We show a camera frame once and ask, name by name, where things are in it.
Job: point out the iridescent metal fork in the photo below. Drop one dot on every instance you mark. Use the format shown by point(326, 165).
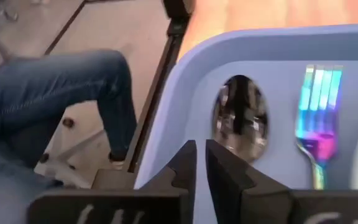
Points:
point(319, 124)

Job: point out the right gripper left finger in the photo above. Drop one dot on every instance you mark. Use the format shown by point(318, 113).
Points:
point(120, 207)

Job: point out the black table edge rail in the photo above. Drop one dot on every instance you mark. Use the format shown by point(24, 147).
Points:
point(160, 77)

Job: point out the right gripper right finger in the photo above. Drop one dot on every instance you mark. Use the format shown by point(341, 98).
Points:
point(275, 207)

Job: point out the white bolted base plate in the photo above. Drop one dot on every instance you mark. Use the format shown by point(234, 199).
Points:
point(79, 146)

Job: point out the person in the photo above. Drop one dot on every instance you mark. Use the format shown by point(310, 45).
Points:
point(57, 81)

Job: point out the blue plastic tray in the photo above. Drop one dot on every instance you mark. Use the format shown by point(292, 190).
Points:
point(284, 46)

